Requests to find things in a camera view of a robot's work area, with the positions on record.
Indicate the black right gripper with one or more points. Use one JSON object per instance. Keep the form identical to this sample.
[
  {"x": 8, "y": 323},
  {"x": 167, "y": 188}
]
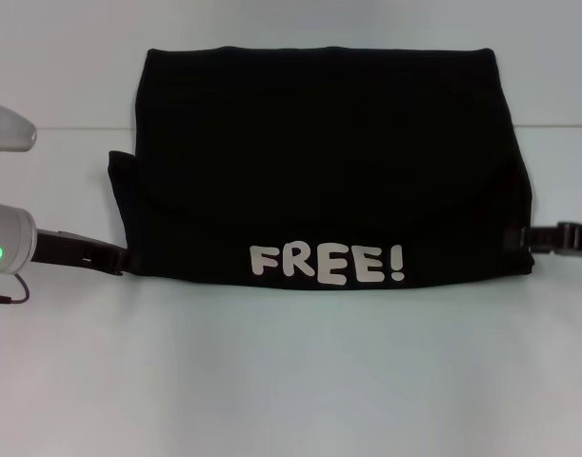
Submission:
[{"x": 578, "y": 240}]

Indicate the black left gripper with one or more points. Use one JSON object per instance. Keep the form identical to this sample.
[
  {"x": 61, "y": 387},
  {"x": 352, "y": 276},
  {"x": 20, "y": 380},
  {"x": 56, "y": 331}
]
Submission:
[{"x": 62, "y": 247}]

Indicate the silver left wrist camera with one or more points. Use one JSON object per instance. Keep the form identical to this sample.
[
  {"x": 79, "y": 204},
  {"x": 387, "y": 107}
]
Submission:
[{"x": 14, "y": 131}]

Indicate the black t-shirt with white print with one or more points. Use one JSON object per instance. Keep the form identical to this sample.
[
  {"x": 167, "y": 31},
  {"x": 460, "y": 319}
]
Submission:
[{"x": 319, "y": 143}]

